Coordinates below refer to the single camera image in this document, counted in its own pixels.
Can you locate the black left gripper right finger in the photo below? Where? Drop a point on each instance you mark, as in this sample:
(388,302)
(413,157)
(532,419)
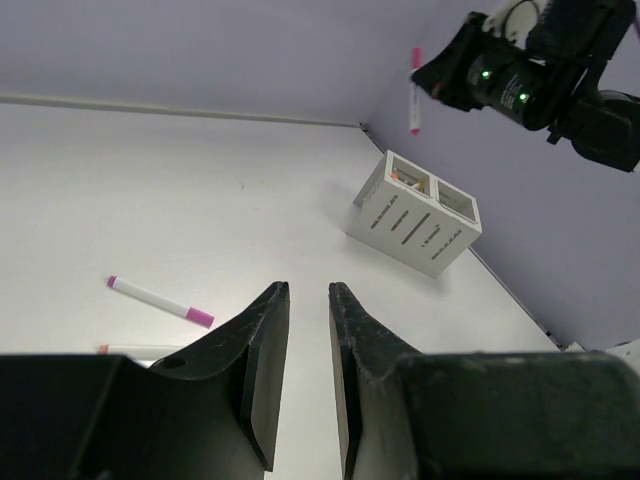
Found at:
(374,434)

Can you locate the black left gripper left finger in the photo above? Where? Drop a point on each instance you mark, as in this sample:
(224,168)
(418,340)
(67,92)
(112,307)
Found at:
(221,414)

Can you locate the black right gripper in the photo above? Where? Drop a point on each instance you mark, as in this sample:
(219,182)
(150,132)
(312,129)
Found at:
(546,80)

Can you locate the purple capped white marker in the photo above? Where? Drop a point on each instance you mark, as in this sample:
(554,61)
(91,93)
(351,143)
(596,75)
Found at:
(190,314)

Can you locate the peach capped white marker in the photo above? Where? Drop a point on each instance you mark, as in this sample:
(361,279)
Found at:
(143,353)

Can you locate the magenta capped white marker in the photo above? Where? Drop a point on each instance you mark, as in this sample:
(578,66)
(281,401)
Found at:
(414,102)

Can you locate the yellow capped white marker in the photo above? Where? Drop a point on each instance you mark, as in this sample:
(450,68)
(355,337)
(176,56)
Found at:
(417,185)

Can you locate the white slotted organizer box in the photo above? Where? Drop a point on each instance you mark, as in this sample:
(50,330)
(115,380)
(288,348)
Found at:
(426,230)

